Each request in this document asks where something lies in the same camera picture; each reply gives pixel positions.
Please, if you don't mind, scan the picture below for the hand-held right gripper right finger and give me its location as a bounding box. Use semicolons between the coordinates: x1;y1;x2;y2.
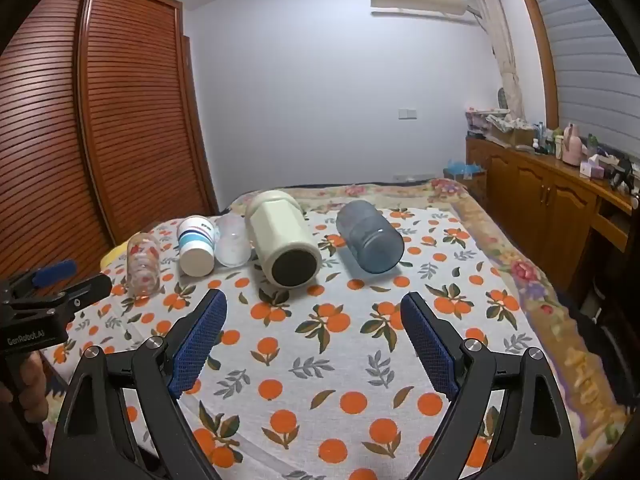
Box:
401;291;581;480

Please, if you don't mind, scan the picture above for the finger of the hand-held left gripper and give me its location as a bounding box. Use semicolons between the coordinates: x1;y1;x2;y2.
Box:
10;273;114;312
9;259;79;293

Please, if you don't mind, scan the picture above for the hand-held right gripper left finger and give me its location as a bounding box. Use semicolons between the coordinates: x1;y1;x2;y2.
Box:
47;289;228;480

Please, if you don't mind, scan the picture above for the clear printed glass cup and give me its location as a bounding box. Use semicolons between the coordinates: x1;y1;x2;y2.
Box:
126;232;163;297

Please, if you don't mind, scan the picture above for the white blue-striped cup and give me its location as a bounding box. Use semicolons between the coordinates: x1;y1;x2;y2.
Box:
177;216;220;277

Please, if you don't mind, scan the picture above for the frosted clear cup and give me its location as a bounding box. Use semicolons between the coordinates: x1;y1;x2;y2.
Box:
214;213;252;268

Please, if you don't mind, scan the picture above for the blue translucent cup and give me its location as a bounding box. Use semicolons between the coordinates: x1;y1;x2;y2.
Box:
336;200;405;274

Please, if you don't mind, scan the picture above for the large cream cup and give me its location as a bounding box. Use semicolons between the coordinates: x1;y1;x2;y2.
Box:
244;190;323;289

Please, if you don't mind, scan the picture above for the person's left hand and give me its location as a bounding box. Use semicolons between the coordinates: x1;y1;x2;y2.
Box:
0;352;47;413

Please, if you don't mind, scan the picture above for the orange fruit print cloth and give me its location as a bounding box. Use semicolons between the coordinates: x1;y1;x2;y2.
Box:
40;205;556;480

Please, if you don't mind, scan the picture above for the floral blanket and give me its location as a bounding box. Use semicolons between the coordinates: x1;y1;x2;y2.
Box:
220;182;632;480

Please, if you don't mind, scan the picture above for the wooden slatted wardrobe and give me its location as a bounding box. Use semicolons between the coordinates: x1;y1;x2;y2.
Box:
0;0;219;281

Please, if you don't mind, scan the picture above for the blue plastic basket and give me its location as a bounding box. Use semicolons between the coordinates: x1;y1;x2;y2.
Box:
444;159;484;179

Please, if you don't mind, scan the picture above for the wooden sideboard cabinet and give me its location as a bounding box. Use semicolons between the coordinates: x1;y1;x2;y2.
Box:
466;135;640;292

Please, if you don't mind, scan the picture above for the cardboard box of clutter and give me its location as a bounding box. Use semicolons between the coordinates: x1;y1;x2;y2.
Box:
486;114;537;149

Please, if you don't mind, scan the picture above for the cream curtain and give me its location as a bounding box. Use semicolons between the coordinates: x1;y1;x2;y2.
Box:
462;0;526;121

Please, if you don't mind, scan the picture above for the grey window blind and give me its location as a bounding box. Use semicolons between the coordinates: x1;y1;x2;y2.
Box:
525;0;640;161

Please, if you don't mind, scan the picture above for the wooden window frame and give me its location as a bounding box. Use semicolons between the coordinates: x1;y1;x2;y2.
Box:
510;0;562;131

